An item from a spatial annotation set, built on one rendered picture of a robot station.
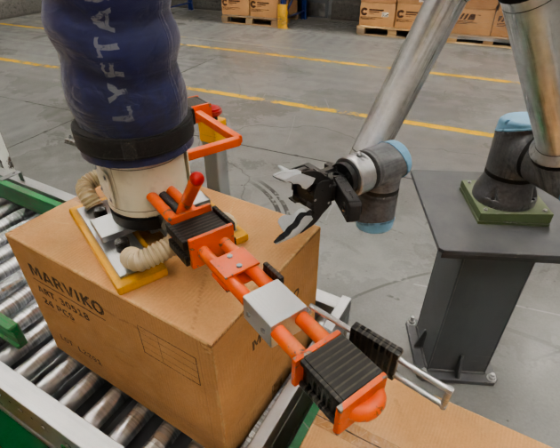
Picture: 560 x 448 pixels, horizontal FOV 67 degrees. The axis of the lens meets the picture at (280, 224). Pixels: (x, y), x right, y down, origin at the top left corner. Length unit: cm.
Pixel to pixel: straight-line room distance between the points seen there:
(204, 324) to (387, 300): 152
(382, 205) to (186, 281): 46
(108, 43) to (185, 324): 47
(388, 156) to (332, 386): 57
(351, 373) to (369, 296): 169
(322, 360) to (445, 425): 70
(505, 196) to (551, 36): 56
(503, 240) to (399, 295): 92
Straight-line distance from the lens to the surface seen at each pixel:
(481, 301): 169
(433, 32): 106
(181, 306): 80
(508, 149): 141
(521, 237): 146
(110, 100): 77
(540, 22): 104
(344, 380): 51
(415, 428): 116
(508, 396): 201
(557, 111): 117
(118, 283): 85
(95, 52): 75
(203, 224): 74
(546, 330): 234
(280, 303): 59
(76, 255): 99
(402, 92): 106
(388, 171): 93
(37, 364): 138
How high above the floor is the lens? 152
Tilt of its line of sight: 35 degrees down
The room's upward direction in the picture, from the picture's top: straight up
